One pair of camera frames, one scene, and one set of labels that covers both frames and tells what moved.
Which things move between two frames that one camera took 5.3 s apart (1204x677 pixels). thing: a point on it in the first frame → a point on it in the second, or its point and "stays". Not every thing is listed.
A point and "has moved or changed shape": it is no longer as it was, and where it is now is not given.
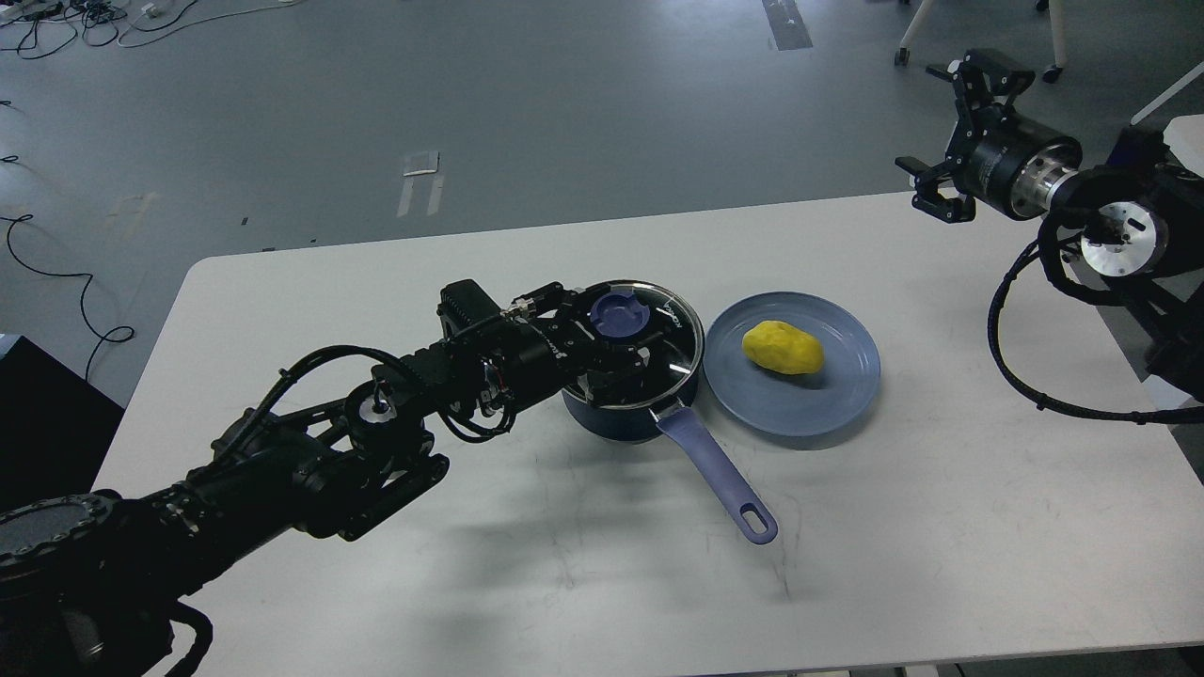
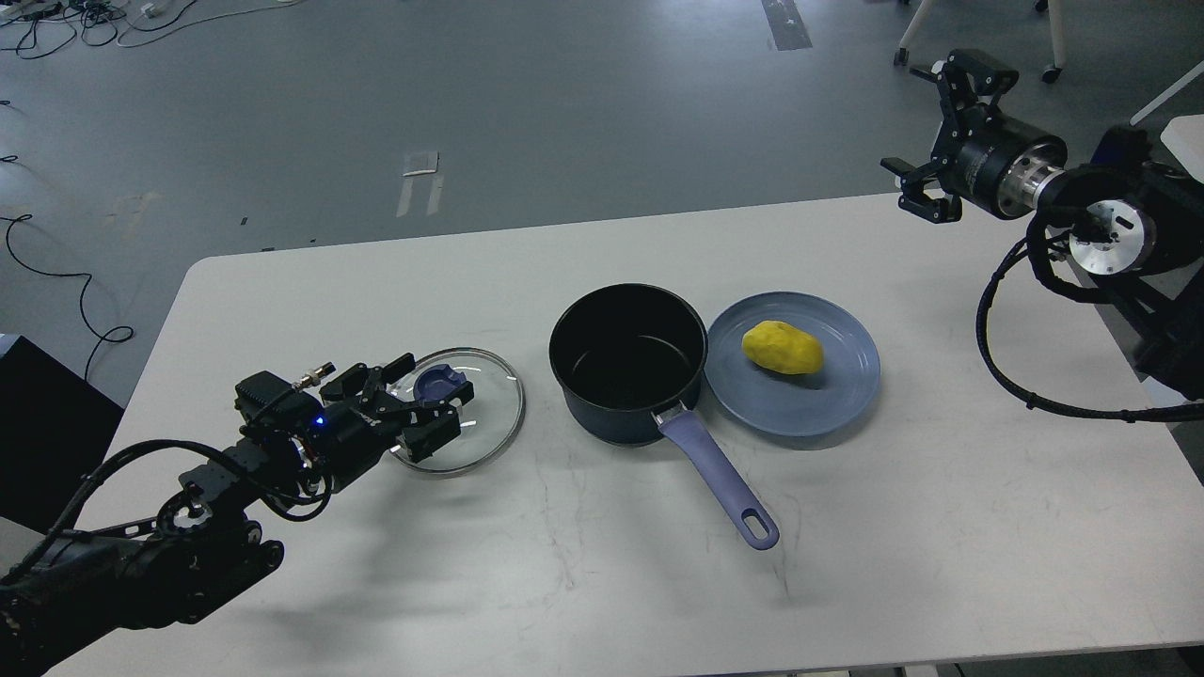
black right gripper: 1010,162 stays
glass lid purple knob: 620,314 has moved or changed shape
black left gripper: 530,359 → 348,437
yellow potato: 783,348 stays
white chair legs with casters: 1051,74 stays
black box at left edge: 55,428 stays
